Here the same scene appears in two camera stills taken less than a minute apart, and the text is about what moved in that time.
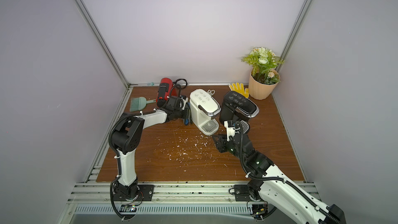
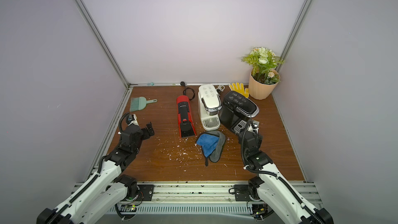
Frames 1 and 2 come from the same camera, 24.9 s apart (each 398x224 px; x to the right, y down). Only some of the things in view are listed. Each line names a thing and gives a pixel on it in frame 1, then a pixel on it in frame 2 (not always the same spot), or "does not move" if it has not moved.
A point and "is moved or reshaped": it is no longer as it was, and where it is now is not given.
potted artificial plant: [264, 75] does not move
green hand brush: [139, 103] does not move
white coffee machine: [203, 108] is moved or reshaped
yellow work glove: [239, 88] does not move
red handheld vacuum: [166, 89] → [187, 126]
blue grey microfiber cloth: [187, 120] → [213, 144]
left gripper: [190, 110] → [147, 134]
